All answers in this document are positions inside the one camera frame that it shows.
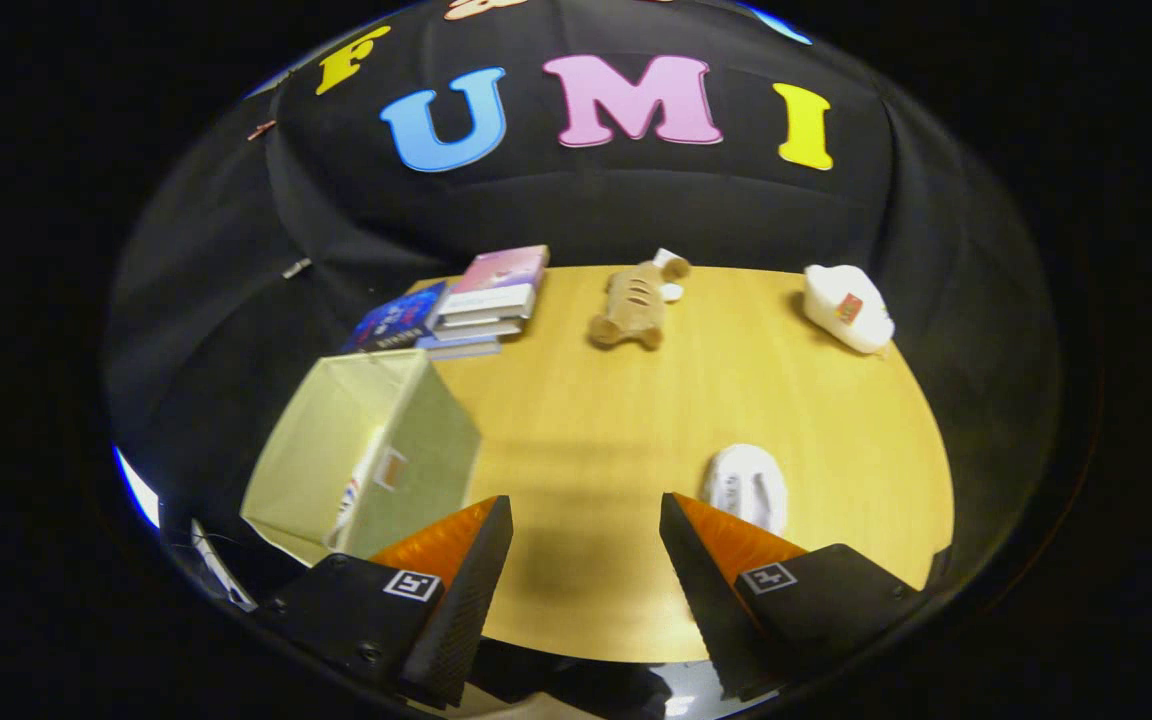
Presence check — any white plush toy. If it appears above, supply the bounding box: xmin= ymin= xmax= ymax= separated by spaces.
xmin=803 ymin=264 xmax=896 ymax=355

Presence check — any pink cover book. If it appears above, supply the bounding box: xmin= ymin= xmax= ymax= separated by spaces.
xmin=438 ymin=245 xmax=551 ymax=322

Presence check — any computer monitor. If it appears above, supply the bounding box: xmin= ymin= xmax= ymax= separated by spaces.
xmin=113 ymin=446 xmax=163 ymax=530

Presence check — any cream fabric storage box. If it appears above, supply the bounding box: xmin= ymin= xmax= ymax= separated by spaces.
xmin=241 ymin=348 xmax=484 ymax=567

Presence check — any brown plush toy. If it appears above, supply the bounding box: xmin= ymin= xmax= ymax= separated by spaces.
xmin=589 ymin=248 xmax=693 ymax=351

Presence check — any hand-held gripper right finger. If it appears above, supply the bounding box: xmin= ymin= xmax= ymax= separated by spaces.
xmin=658 ymin=492 xmax=927 ymax=703

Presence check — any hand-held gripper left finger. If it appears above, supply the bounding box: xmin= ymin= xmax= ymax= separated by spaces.
xmin=258 ymin=495 xmax=515 ymax=710

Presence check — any blue cover book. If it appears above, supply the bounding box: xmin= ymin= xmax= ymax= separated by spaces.
xmin=343 ymin=281 xmax=450 ymax=354

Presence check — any white sneaker shoe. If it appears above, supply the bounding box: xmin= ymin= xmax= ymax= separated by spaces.
xmin=703 ymin=444 xmax=790 ymax=537
xmin=328 ymin=427 xmax=388 ymax=552

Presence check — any white flat object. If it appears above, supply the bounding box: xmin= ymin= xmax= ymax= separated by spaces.
xmin=190 ymin=519 xmax=259 ymax=613

